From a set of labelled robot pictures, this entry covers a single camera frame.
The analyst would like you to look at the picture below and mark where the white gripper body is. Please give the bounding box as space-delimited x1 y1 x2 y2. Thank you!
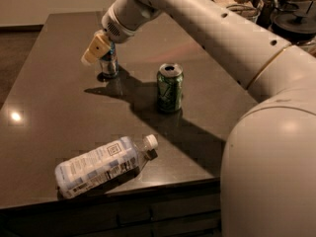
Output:
102 0 161 43

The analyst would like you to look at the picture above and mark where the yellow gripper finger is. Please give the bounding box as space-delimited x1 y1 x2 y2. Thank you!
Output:
81 31 111 65

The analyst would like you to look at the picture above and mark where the blue silver redbull can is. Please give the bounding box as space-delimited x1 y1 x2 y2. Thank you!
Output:
100 42 119 79

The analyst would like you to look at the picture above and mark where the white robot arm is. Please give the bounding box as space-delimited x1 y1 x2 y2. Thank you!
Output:
82 0 316 237

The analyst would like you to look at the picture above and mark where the green LaCroix can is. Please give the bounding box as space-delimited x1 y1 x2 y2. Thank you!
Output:
157 63 184 113

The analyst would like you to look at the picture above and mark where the clear plastic water bottle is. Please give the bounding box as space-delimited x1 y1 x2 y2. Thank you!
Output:
55 134 158 198

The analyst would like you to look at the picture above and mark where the black pot with lid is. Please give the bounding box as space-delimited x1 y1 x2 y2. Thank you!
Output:
271 11 316 42

